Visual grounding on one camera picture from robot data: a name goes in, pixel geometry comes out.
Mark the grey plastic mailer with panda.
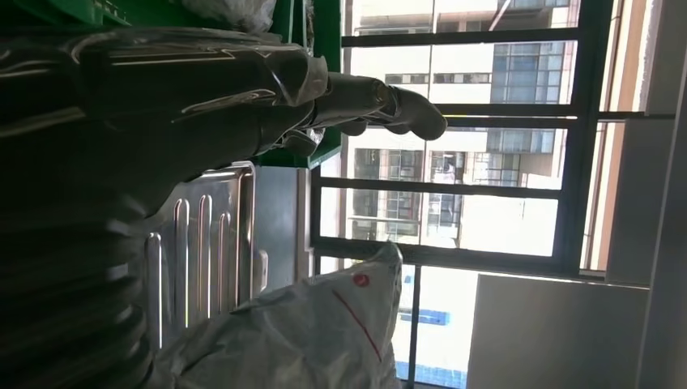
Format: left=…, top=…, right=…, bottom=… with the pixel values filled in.
left=140, top=241, right=404, bottom=389

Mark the white board panel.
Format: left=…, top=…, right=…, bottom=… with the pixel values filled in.
left=465, top=271, right=651, bottom=389

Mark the green crate holding grey mailer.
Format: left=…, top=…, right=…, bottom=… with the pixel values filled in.
left=0, top=0, right=346, bottom=171

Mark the black window frame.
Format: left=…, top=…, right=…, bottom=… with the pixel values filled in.
left=308, top=0, right=678, bottom=389

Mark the steel tray weighing scale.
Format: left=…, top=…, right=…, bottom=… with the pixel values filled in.
left=140, top=160, right=271, bottom=354

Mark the grey plastic mailer red line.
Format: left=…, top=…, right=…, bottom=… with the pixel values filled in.
left=181, top=0, right=279, bottom=34

